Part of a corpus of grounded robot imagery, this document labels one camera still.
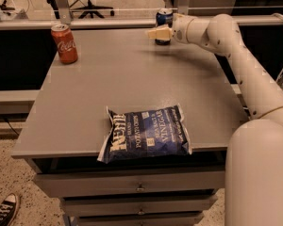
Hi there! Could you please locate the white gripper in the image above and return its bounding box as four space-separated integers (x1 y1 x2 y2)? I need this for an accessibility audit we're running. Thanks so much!
146 13 192 43

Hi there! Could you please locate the blue pepsi can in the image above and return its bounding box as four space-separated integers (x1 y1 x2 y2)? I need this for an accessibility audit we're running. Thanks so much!
155 8 173 45

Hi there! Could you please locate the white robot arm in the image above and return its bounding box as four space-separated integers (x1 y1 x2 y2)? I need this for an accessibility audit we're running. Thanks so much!
147 13 283 226

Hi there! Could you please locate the orange coca-cola can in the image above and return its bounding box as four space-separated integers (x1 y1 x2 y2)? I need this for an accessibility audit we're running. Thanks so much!
51 24 78 64

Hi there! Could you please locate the blue kettle chip bag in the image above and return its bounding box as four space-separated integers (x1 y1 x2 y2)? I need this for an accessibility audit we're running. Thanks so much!
97 105 192 164

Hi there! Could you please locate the black office chair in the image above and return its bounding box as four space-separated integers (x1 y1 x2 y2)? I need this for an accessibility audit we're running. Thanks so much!
70 0 114 19

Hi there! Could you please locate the grey drawer cabinet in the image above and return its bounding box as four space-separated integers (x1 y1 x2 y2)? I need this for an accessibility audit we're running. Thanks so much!
12 29 246 226

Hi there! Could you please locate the black canvas sneaker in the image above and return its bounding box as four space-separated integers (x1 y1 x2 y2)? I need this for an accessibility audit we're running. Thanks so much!
0 193 20 226

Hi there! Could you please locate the grey metal railing frame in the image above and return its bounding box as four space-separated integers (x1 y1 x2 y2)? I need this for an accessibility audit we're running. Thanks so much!
0 0 283 32

